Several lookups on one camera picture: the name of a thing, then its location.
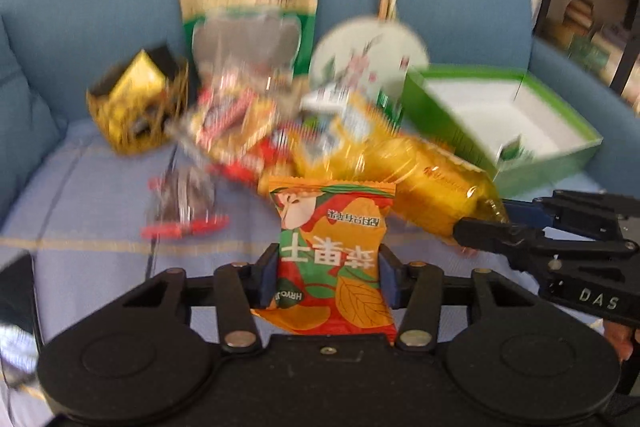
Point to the orange snack packet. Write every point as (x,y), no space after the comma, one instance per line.
(325,257)

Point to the green cardboard box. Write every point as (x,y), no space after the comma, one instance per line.
(500,117)

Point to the blue sofa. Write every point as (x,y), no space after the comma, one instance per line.
(90,7)

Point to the clear candy bag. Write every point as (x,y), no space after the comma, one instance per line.
(235,107)

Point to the yellow white snack packet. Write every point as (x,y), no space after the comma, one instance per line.
(345,117)

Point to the green carton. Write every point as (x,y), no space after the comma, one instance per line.
(592,52)

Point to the red snack packet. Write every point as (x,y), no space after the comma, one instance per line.
(250,167)

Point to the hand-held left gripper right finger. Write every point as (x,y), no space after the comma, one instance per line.
(387,279)

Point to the yellow snack bag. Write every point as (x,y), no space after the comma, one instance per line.
(425,177)

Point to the black metal shelf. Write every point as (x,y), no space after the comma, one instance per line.
(627,52)

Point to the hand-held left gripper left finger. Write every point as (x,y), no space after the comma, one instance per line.
(270,278)

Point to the dark packet with red ends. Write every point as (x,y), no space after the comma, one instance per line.
(185,197)

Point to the gold black basket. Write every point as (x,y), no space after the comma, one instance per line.
(135,102)

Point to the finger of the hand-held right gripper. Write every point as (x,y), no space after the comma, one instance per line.
(485,234)
(525,211)

